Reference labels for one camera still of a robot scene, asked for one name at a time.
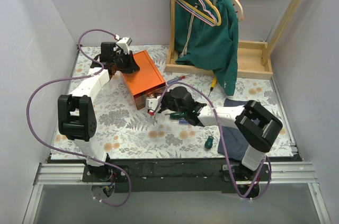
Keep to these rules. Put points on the green shorts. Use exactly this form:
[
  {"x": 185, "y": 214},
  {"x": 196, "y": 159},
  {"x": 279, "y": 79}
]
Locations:
[{"x": 210, "y": 47}]

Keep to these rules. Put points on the green handled screwdriver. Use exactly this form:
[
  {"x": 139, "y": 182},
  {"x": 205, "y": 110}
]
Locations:
[{"x": 175, "y": 115}]

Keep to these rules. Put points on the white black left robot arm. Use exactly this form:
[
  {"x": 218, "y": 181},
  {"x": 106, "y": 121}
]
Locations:
[{"x": 76, "y": 116}]

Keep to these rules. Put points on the stubby green screwdriver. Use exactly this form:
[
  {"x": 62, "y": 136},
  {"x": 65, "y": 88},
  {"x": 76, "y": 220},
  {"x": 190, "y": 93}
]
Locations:
[{"x": 209, "y": 142}]

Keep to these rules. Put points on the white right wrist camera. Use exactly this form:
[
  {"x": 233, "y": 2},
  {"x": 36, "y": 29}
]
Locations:
[{"x": 152, "y": 104}]

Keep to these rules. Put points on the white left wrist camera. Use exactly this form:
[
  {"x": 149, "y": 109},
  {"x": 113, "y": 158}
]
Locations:
[{"x": 124, "y": 44}]

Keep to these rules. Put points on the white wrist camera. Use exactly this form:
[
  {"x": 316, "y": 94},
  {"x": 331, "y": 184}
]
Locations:
[
  {"x": 152, "y": 104},
  {"x": 124, "y": 44}
]

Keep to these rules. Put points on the floral patterned table mat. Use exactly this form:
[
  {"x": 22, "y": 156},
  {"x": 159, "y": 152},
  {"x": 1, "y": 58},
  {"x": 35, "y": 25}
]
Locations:
[{"x": 125, "y": 132}]

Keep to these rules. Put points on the blue grey folded cloth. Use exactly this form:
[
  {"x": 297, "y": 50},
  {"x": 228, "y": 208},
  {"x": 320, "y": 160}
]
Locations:
[{"x": 235, "y": 142}]

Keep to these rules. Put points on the yellow handled screwdriver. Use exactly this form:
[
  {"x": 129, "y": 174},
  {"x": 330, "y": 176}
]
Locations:
[{"x": 212, "y": 85}]

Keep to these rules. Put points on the clear plastic drawer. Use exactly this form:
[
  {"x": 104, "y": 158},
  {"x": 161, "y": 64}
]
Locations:
[{"x": 140, "y": 98}]

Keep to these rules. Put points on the wooden clothes rack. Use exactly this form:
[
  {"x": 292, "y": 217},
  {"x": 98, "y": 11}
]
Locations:
[{"x": 253, "y": 56}]

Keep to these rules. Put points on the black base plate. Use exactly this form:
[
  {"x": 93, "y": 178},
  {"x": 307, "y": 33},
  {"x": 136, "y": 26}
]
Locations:
[{"x": 174, "y": 175}]

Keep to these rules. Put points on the blue red handled screwdriver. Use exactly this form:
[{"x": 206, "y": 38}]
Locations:
[{"x": 183, "y": 121}]

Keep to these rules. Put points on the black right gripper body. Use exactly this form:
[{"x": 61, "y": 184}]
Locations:
[{"x": 164, "y": 102}]

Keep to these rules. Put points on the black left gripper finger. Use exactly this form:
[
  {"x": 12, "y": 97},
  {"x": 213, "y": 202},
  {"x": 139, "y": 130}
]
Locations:
[
  {"x": 113, "y": 71},
  {"x": 132, "y": 66}
]

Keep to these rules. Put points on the yellow clothes hanger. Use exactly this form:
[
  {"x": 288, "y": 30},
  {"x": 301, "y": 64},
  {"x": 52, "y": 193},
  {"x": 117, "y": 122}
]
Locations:
[{"x": 209, "y": 14}]

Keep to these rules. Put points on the aluminium frame rail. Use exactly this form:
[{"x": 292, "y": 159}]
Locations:
[{"x": 74, "y": 174}]

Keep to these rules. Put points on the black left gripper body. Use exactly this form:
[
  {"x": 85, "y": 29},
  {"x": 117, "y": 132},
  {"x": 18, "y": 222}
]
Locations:
[{"x": 127, "y": 62}]

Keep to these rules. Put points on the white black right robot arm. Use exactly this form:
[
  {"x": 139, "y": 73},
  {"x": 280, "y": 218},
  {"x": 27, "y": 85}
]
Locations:
[{"x": 259, "y": 126}]

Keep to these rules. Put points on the orange drawer box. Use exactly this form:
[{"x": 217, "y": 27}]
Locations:
[{"x": 145, "y": 82}]

